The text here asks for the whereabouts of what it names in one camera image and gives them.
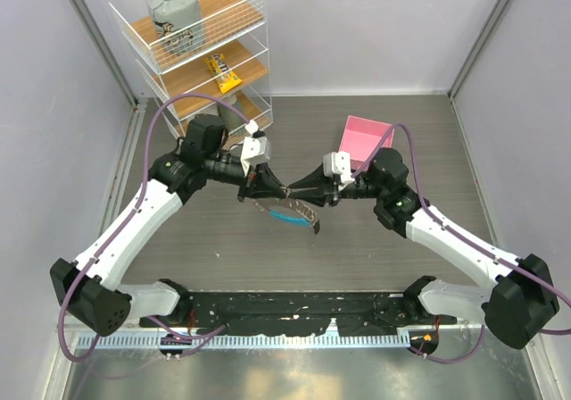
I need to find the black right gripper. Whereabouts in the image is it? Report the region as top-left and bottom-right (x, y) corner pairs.
(289, 162), (386, 208)

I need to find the blue key holder handle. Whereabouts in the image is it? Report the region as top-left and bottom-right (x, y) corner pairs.
(269, 209), (311, 228)

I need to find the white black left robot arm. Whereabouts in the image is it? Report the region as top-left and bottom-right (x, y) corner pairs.
(50, 114), (286, 337)

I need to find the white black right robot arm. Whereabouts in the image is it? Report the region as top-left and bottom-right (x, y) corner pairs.
(290, 148), (559, 349)

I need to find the pink open drawer box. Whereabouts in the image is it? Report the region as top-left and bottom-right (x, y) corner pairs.
(339, 115), (391, 171)

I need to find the green pump bottle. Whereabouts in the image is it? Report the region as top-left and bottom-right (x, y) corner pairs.
(218, 94), (244, 132)

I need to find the yellow candy bag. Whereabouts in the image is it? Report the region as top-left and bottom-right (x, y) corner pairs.
(205, 54), (243, 94)

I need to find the grey wrapped bundle top shelf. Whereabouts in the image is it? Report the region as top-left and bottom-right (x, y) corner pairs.
(147, 0), (206, 55)

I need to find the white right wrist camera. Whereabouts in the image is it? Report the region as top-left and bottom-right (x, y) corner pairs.
(323, 151), (354, 186)

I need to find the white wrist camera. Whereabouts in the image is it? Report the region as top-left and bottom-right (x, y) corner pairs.
(240, 120), (271, 173)
(323, 151), (354, 186)

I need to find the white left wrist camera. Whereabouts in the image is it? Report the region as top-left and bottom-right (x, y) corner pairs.
(240, 120), (271, 173)

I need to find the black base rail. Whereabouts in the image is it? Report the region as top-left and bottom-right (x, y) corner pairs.
(160, 292), (457, 338)

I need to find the white wire shelf rack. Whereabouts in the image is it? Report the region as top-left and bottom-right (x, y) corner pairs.
(110, 0), (273, 129)

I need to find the white slotted cable duct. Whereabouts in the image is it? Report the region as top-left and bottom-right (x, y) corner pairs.
(97, 330), (410, 351)

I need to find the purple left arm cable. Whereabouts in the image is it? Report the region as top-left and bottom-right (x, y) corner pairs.
(57, 94), (255, 364)

